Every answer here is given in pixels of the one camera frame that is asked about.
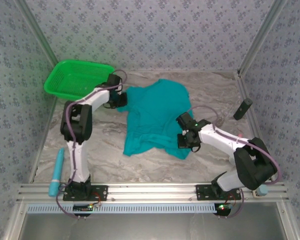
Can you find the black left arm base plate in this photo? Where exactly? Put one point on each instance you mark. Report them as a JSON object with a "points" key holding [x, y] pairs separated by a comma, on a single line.
{"points": [[101, 193]]}

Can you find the black rectangular device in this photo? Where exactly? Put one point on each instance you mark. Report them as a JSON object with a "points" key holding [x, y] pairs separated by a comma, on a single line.
{"points": [[242, 109]]}

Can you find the teal t-shirt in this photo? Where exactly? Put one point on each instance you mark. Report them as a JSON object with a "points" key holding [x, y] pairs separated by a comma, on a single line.
{"points": [[155, 112]]}

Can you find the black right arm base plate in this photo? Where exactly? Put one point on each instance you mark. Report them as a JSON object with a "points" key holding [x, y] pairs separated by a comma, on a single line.
{"points": [[202, 193]]}

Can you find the light blue microphone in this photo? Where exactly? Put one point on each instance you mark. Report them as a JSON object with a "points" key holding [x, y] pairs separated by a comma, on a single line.
{"points": [[56, 172]]}

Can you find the aluminium mounting rail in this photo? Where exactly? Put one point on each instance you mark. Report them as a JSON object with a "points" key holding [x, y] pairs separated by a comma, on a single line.
{"points": [[150, 192]]}

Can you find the grey translucent front panel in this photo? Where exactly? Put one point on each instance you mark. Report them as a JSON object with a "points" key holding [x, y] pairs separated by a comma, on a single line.
{"points": [[150, 227]]}

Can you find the light blue eraser block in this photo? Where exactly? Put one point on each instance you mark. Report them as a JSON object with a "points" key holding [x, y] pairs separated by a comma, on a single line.
{"points": [[262, 191]]}

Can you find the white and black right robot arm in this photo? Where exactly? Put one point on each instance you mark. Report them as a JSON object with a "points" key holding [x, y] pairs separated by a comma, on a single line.
{"points": [[215, 136]]}

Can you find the aluminium frame post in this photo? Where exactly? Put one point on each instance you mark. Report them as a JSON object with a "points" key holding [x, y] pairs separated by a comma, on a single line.
{"points": [[262, 35], [37, 32]]}

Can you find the green plastic basket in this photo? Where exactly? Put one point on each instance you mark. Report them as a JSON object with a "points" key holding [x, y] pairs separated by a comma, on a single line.
{"points": [[75, 77]]}

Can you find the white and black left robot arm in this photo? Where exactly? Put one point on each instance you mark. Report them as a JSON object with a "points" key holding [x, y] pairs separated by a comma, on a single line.
{"points": [[77, 165]]}

